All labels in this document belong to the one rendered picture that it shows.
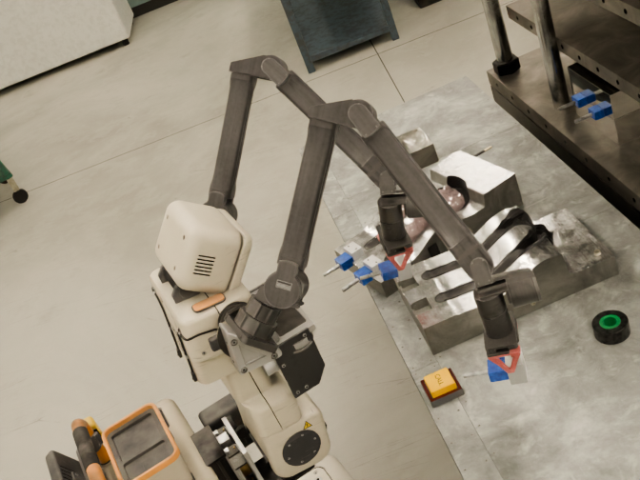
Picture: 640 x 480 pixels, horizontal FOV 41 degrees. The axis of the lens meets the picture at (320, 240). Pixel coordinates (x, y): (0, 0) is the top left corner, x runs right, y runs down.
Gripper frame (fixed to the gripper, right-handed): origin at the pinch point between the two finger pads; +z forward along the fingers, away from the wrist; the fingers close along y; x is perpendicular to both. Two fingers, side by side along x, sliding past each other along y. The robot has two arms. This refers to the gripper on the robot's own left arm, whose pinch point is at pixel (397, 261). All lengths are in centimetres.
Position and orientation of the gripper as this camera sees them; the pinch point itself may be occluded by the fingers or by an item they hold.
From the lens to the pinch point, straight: 220.8
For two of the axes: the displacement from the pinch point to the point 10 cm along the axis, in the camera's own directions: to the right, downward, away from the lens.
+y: -2.5, -5.9, 7.7
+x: -9.5, 2.8, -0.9
